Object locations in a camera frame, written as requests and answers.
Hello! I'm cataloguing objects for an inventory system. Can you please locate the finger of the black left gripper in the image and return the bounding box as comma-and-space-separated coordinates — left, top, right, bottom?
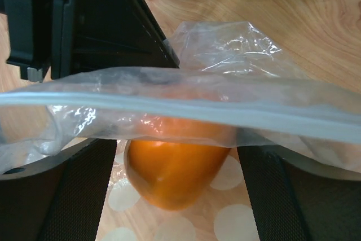
59, 0, 179, 77

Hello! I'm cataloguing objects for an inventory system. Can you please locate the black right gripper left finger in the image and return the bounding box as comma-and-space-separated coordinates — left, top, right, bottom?
1, 139, 117, 240

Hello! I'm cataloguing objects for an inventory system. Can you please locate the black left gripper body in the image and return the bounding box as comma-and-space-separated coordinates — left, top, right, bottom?
1, 0, 76, 82

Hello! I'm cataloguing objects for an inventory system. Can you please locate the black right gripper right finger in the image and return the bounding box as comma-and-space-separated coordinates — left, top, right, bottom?
237, 145, 360, 240

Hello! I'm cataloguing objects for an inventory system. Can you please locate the fake orange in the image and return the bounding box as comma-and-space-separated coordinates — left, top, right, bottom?
124, 115, 236, 211

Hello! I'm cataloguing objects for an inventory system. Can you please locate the clear zip bag with fruit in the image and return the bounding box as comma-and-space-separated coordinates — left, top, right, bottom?
0, 20, 361, 241

